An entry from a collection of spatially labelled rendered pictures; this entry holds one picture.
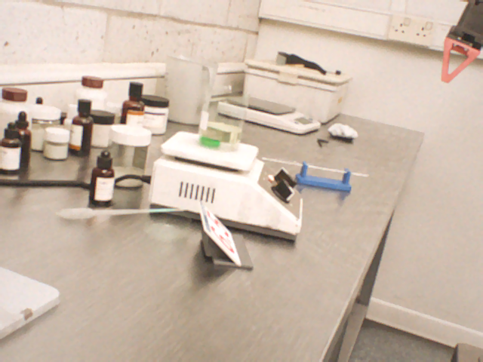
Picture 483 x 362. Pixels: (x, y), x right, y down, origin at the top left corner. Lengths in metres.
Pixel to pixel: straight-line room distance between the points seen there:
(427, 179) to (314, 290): 1.56
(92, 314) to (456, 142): 1.76
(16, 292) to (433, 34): 1.74
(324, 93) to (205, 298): 1.27
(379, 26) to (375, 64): 0.14
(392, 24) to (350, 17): 0.15
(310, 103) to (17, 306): 1.39
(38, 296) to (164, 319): 0.11
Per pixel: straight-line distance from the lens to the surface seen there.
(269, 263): 0.66
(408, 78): 2.12
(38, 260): 0.60
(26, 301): 0.51
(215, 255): 0.64
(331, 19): 2.11
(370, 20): 2.09
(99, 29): 1.29
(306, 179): 1.03
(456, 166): 2.14
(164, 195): 0.74
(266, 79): 1.80
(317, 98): 1.77
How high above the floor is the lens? 1.01
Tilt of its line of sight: 15 degrees down
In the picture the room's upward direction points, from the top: 11 degrees clockwise
